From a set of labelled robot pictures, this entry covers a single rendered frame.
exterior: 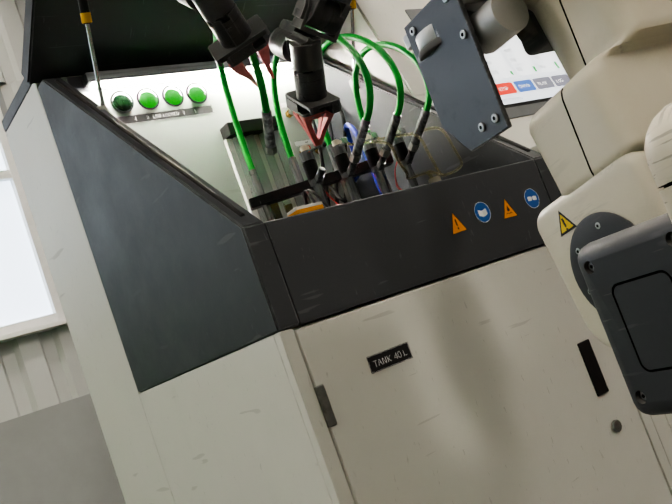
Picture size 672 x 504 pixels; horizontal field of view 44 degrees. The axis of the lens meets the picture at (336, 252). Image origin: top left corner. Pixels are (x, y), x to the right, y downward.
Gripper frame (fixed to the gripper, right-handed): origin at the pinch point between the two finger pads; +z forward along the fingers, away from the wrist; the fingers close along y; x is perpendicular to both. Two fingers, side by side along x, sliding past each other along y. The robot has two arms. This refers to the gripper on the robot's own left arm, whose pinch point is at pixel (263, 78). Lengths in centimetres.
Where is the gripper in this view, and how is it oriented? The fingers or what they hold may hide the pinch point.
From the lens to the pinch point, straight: 149.4
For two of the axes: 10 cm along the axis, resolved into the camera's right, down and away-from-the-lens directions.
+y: -8.3, 5.5, 0.3
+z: 4.3, 6.2, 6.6
